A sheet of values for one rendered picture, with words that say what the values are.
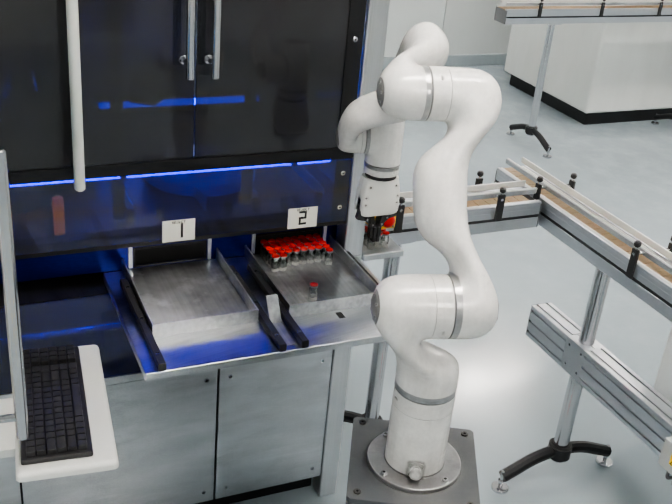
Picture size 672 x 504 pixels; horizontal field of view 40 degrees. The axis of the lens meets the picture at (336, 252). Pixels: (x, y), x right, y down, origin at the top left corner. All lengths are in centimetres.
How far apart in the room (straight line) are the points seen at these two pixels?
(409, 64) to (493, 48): 664
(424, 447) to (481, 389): 190
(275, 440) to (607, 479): 121
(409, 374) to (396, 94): 51
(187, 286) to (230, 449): 63
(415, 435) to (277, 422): 108
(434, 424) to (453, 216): 40
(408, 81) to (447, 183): 19
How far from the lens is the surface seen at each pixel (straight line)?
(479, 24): 817
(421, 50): 174
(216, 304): 232
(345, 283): 245
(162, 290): 238
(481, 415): 356
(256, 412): 277
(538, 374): 386
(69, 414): 205
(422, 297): 164
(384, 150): 211
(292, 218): 246
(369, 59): 239
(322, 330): 224
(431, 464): 185
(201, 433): 275
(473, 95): 168
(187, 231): 238
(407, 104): 166
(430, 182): 165
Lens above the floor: 206
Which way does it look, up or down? 27 degrees down
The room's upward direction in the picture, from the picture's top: 6 degrees clockwise
